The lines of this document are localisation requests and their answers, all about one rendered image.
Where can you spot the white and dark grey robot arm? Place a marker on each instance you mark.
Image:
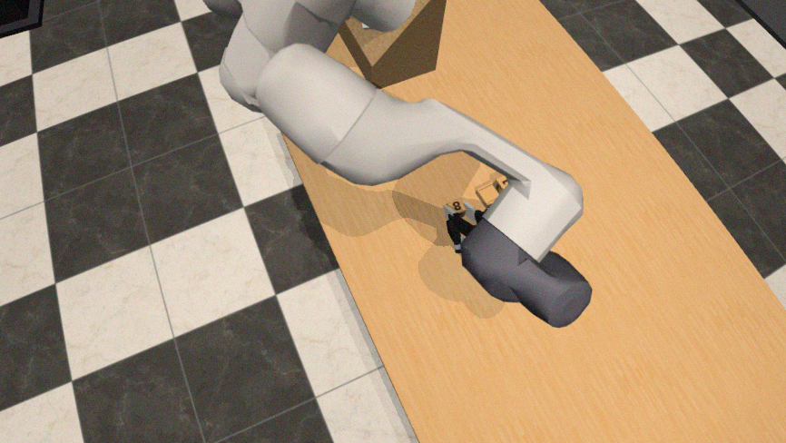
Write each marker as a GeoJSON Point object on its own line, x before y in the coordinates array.
{"type": "Point", "coordinates": [364, 135]}

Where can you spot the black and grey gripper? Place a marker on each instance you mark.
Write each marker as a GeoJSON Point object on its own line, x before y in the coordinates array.
{"type": "Point", "coordinates": [457, 225]}

